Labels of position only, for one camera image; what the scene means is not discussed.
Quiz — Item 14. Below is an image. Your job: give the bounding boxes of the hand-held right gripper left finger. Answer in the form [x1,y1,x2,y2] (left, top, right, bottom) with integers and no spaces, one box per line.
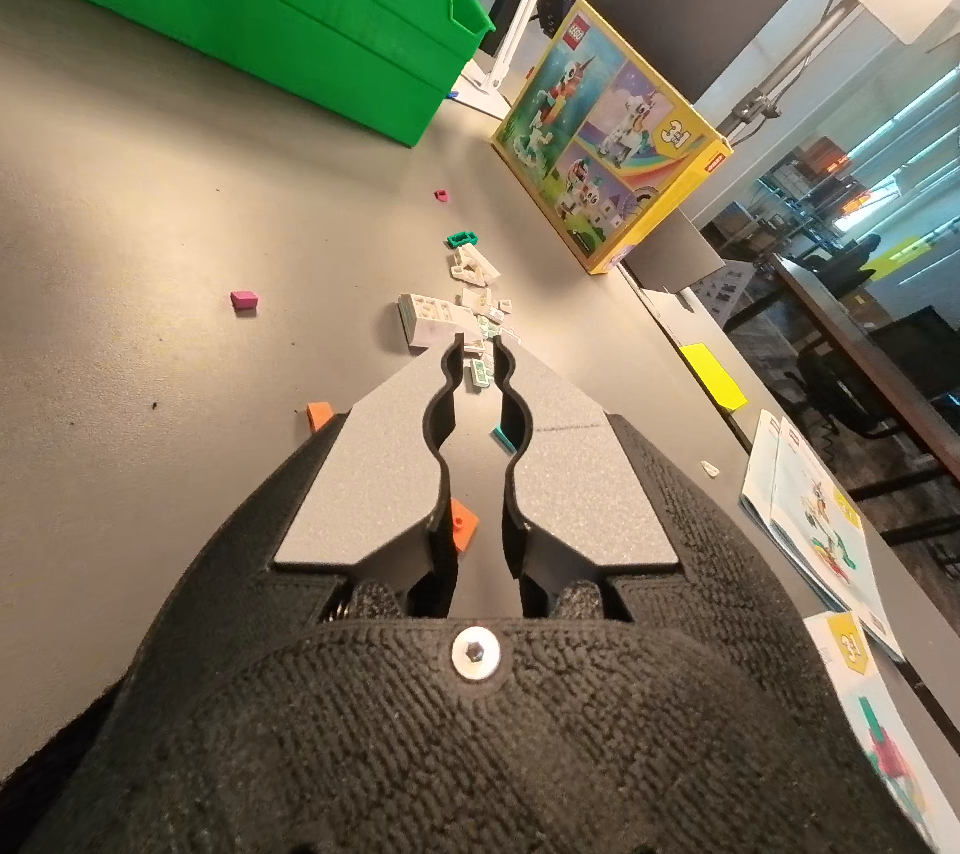
[272,334,465,617]

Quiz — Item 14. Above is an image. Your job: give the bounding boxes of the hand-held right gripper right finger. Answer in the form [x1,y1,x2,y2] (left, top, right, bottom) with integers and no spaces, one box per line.
[492,334,681,617]

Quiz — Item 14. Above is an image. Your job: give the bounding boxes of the pile of white lego pieces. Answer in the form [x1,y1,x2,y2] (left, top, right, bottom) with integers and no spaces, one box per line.
[447,246,519,353]

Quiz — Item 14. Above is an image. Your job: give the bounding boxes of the large white sloped lego brick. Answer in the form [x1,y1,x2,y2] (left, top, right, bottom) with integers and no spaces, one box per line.
[397,293,470,353]

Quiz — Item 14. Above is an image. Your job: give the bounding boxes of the lego set box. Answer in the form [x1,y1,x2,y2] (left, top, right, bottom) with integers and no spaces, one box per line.
[491,0,734,276]

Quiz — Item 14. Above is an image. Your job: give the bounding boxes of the instruction booklet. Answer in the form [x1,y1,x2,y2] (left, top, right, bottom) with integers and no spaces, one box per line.
[804,612,960,854]
[768,419,905,660]
[741,410,841,608]

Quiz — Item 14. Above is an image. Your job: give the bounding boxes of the yellow sticky note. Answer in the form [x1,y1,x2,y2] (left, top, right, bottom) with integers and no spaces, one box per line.
[678,342,750,413]

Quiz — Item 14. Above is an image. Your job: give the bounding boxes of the grey desk panel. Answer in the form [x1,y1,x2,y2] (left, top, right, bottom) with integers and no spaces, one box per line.
[624,207,726,294]

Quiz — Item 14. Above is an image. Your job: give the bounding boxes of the dark wooden desk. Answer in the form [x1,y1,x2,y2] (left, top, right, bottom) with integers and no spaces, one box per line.
[772,254,960,480]

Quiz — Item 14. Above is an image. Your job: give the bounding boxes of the white desk frame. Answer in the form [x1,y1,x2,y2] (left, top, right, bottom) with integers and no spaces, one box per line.
[448,0,573,120]

